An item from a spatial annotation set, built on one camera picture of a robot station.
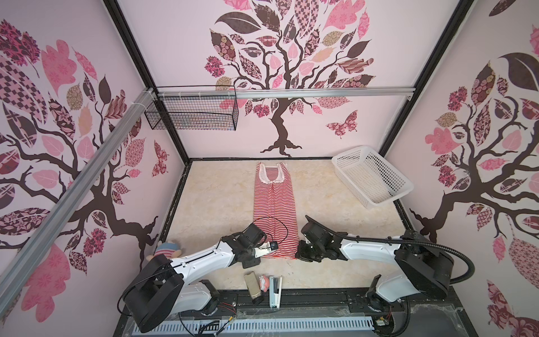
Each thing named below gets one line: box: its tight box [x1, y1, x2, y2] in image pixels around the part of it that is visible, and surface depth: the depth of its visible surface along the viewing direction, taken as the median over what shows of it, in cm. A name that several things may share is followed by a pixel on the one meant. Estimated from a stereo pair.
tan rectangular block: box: [243, 271, 262, 300], surface depth 77 cm
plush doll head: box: [145, 240, 182, 262], surface depth 83 cm
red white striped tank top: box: [252, 161, 299, 260], surface depth 102 cm
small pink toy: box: [258, 274, 270, 293], surface depth 76 cm
